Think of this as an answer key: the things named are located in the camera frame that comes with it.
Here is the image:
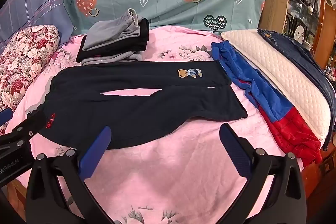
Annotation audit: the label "black folded pants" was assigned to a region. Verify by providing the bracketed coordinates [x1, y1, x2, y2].
[76, 18, 150, 62]

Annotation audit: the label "light grey folded pants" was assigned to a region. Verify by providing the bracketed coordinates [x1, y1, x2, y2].
[82, 8, 144, 51]

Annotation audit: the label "blue and red garment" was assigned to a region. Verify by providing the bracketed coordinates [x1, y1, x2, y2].
[211, 41, 323, 167]

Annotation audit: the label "red floral pillow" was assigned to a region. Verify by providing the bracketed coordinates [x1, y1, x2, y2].
[0, 25, 61, 136]

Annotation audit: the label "purple plaid pillow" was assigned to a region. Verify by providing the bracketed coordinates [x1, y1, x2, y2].
[0, 0, 74, 49]

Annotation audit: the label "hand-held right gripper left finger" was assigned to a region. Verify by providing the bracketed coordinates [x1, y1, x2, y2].
[25, 126, 124, 224]

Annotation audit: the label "dark denim jeans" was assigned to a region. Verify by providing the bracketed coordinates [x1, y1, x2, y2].
[257, 28, 336, 152]

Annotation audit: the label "pink floral bed sheet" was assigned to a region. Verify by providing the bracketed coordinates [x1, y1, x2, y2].
[5, 27, 315, 224]

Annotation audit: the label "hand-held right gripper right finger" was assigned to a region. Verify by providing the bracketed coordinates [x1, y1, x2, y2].
[218, 123, 308, 224]

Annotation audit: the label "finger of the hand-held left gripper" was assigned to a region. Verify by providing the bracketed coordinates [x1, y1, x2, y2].
[0, 108, 14, 127]
[0, 109, 48, 162]

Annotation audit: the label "navy pants with bear patch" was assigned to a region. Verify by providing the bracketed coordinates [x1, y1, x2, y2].
[39, 61, 248, 151]

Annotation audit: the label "white quilted pillow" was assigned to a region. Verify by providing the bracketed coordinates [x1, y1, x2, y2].
[220, 29, 331, 140]

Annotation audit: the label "white decorated plate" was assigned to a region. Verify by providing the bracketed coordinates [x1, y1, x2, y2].
[293, 25, 305, 39]

